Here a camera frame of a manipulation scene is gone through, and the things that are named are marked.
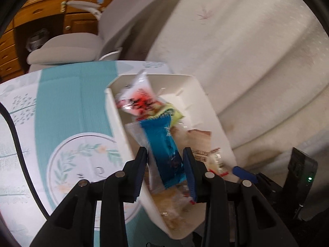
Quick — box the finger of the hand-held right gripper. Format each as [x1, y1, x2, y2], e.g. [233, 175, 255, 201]
[232, 166, 259, 183]

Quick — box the blue snack packet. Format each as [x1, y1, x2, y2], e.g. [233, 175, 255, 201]
[139, 114, 186, 189]

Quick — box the green snack packet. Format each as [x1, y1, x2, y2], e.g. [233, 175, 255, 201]
[150, 103, 184, 126]

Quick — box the trash bin with liner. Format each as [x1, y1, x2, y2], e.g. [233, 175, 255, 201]
[26, 29, 50, 53]

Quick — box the wooden desk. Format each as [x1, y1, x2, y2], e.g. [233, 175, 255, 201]
[0, 0, 116, 83]

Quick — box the white red snack packet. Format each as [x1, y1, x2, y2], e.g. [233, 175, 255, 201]
[114, 72, 165, 119]

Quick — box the grey office chair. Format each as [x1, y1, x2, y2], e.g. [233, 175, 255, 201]
[27, 0, 185, 72]

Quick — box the white plastic storage bin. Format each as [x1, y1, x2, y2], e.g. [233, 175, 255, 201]
[104, 73, 238, 240]

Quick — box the clear bag of yellow cakes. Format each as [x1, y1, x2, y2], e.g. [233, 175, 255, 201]
[152, 127, 227, 231]

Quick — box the cream leaf-print curtain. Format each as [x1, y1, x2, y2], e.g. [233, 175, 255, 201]
[146, 0, 329, 175]

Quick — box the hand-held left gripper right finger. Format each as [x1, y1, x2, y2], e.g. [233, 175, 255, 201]
[182, 147, 299, 247]

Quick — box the black cable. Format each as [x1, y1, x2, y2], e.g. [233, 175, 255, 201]
[0, 103, 49, 218]

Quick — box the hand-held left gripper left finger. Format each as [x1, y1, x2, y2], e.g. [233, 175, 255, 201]
[29, 147, 148, 247]

